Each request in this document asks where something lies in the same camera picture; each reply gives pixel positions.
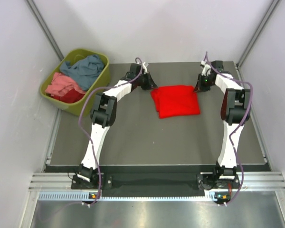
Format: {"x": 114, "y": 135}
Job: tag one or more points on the green plastic laundry bin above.
{"x": 87, "y": 101}

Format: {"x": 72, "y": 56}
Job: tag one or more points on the dark red t-shirt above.
{"x": 71, "y": 96}

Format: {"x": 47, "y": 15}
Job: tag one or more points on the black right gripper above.
{"x": 199, "y": 87}

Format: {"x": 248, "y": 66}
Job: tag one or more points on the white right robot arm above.
{"x": 234, "y": 113}

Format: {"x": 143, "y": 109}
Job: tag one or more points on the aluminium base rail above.
{"x": 253, "y": 181}

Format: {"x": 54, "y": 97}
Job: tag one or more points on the blue-grey t-shirt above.
{"x": 84, "y": 72}

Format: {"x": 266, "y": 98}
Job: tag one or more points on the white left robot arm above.
{"x": 103, "y": 116}

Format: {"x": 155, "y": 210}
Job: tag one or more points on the bright red t-shirt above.
{"x": 178, "y": 100}

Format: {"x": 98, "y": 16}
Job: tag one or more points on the white slotted cable duct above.
{"x": 89, "y": 197}

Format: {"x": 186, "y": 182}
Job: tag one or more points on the left aluminium corner post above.
{"x": 44, "y": 27}

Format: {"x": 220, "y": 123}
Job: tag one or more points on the pink t-shirt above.
{"x": 62, "y": 84}

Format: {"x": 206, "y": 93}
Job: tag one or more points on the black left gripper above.
{"x": 150, "y": 83}

